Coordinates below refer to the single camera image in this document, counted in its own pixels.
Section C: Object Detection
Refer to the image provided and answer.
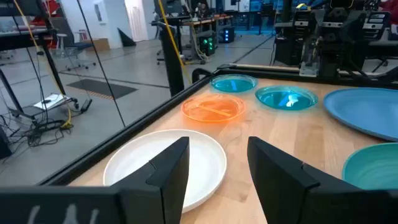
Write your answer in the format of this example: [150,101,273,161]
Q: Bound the large blue plate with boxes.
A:
[322,87,398,142]

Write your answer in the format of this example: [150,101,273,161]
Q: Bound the white plastic plate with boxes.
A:
[103,129,228,214]

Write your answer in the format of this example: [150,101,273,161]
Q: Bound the orange translucent plate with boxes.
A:
[180,93,246,123]

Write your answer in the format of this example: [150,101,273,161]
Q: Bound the black wedge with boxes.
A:
[117,27,137,48]

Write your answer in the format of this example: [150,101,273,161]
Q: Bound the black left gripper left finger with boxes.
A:
[111,136,190,224]

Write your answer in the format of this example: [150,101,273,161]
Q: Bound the black camera stand pole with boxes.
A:
[151,21,186,98]

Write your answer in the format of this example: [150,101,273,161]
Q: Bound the computer tower green lights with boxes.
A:
[198,35,216,57]

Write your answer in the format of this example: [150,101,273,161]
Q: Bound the white stool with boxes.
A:
[55,33,68,57]

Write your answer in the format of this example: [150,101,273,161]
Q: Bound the small blue translucent plate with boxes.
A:
[210,73,259,93]

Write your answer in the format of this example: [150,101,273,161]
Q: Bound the teal bowl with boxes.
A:
[341,142,398,191]

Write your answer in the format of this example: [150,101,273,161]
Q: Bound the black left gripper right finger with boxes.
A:
[247,136,366,224]

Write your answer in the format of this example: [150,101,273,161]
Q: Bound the long wooden desk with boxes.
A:
[182,14,234,35]

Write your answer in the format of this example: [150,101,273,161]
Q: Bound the black floor cables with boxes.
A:
[0,114,75,149]

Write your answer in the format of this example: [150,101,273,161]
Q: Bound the black equipment stand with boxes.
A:
[0,0,80,124]

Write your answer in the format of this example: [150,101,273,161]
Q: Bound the thin black cable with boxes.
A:
[76,0,126,128]

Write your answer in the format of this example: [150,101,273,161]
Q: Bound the cardboard box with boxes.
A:
[81,37,111,52]

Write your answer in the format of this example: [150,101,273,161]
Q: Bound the white sheet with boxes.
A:
[32,93,72,110]

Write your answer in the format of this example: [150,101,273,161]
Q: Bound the black power brick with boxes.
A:
[80,98,93,114]

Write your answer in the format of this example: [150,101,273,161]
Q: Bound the dark floor mat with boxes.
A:
[66,78,139,100]

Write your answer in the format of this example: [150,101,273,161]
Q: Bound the black table frame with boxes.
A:
[39,63,398,187]

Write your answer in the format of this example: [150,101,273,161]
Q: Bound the dark office chair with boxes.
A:
[49,17,97,71]

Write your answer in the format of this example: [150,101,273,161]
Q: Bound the computer tower blue lights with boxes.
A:
[218,27,236,44]

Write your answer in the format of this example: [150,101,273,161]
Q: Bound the yellow cable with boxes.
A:
[157,0,192,85]
[12,0,74,130]

